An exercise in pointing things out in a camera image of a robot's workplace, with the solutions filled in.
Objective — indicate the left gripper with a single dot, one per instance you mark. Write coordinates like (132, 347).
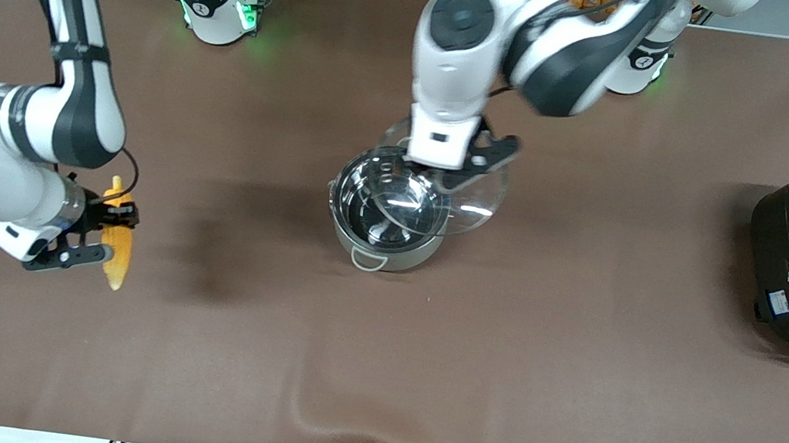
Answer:
(452, 180)

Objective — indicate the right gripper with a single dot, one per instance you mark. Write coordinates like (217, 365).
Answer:
(95, 210)

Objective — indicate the yellow corn cob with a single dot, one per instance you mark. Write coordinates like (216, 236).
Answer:
(118, 246)

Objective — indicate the round glass pot lid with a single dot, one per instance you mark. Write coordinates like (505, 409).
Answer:
(476, 206)

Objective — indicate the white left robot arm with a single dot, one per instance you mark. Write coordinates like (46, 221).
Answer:
(541, 35)

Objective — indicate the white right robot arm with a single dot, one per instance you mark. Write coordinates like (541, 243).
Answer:
(75, 96)

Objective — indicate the grey-green electric cooking pot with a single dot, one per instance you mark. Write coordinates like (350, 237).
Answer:
(391, 248)

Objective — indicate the brown table cloth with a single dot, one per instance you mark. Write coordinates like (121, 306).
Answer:
(375, 371)

